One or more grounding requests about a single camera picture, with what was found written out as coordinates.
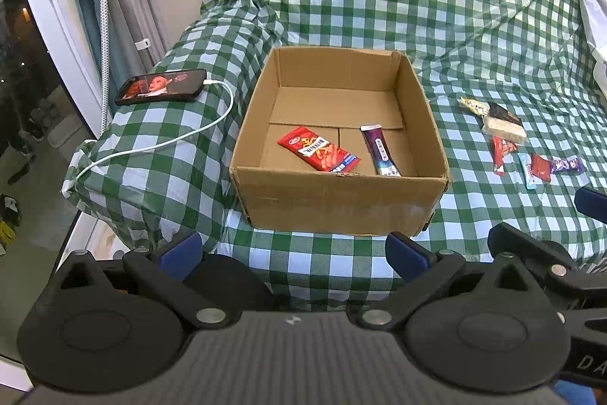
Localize beige nougat bar packet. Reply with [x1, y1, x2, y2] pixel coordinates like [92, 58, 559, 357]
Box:
[481, 117, 528, 145]

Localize white charging cable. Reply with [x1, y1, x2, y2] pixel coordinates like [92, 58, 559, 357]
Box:
[61, 79, 234, 197]

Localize red square snack packet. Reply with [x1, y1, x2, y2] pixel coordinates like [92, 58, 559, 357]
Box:
[530, 153, 553, 183]

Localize white window frame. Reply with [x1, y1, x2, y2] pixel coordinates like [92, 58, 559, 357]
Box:
[9, 0, 115, 141]

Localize yellow white candy packet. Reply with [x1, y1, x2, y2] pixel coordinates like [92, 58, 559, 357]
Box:
[459, 98, 489, 117]

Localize red stick candy packet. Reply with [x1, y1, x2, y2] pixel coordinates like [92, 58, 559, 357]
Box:
[491, 136, 507, 174]

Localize purple candy packet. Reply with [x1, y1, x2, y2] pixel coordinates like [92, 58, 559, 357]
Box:
[550, 157, 584, 175]

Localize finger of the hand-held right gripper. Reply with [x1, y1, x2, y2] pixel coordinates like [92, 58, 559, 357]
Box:
[575, 187, 607, 225]
[488, 224, 577, 290]

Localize purple tube snack packet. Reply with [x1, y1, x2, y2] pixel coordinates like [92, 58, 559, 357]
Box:
[359, 125, 403, 177]

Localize light blue stick packet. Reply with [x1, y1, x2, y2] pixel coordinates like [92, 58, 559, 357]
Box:
[518, 153, 536, 189]

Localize brown cardboard box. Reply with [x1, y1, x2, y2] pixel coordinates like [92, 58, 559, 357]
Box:
[229, 46, 451, 238]

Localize long red snack packet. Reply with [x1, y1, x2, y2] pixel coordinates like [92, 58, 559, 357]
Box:
[277, 126, 362, 175]

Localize white cloth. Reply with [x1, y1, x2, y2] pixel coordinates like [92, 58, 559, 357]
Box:
[541, 0, 607, 65]

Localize dark brown snack packet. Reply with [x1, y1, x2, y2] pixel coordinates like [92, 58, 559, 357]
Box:
[486, 102, 523, 126]

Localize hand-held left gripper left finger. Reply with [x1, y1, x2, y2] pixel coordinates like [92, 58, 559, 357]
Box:
[51, 232, 241, 330]

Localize black smartphone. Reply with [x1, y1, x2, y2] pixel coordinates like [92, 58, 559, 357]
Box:
[115, 69, 208, 106]

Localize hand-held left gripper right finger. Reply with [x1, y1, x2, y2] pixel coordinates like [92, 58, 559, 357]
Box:
[348, 233, 546, 330]

